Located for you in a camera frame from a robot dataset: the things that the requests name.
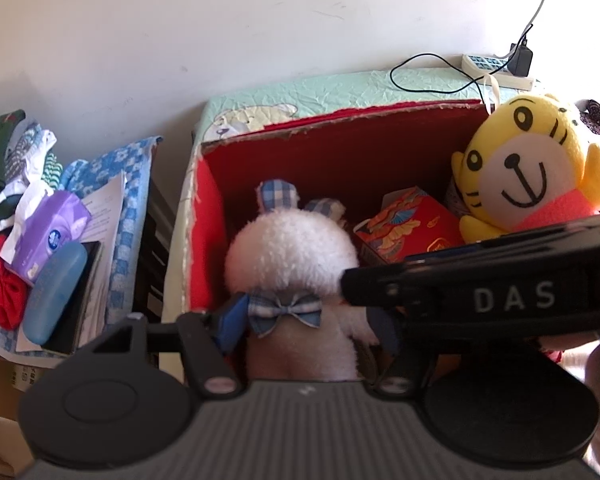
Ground black cable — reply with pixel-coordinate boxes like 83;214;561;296
390;52;512;95

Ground blue checkered cloth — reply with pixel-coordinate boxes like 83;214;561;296
0;136;163;356

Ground white power strip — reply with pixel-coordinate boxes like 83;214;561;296
461;53;536;92

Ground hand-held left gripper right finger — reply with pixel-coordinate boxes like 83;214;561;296
367;307;443;402

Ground yellow plush tiger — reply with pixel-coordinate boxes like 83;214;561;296
450;74;600;246

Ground grey striped garment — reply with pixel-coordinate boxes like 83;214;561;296
5;120;63;196

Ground white plush rabbit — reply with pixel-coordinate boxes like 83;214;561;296
224;179;381;381

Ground red cardboard box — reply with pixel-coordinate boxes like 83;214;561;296
180;99;566;366

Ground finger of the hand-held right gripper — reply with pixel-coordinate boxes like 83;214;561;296
340;258;446;312

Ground blue glasses case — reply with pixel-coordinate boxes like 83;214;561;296
22;242;88;346

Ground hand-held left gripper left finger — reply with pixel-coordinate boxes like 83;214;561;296
82;294;251;402

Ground red patterned gift box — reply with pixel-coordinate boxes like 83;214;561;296
352;186;466;266

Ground green bear-print desktop cover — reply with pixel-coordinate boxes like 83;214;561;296
194;67;541;146

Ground purple tissue pack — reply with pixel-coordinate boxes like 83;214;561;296
4;182;93;286

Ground red garment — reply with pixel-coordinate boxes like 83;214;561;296
0;235;28;328

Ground brown cardboard box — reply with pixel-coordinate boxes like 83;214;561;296
0;357;48;413

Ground black charger adapter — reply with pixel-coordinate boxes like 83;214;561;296
509;42;533;78

